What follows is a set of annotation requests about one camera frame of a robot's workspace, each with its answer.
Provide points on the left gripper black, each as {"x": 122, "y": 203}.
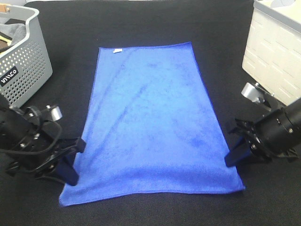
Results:
{"x": 36, "y": 146}

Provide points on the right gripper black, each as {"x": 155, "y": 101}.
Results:
{"x": 273, "y": 136}

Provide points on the blue microfiber towel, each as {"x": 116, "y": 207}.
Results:
{"x": 150, "y": 128}

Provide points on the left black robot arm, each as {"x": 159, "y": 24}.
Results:
{"x": 32, "y": 139}

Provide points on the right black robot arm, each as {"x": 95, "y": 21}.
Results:
{"x": 295, "y": 104}

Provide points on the cream white slotted basket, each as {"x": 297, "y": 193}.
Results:
{"x": 273, "y": 50}

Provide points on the grey perforated plastic basket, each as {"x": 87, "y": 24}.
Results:
{"x": 26, "y": 66}

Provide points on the black table cloth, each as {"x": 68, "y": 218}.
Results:
{"x": 218, "y": 29}

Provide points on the grey cloths in basket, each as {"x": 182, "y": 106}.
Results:
{"x": 10, "y": 35}

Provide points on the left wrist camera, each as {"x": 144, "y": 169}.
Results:
{"x": 53, "y": 113}

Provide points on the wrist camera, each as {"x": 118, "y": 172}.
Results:
{"x": 53, "y": 113}
{"x": 257, "y": 94}

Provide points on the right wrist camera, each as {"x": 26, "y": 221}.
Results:
{"x": 257, "y": 94}

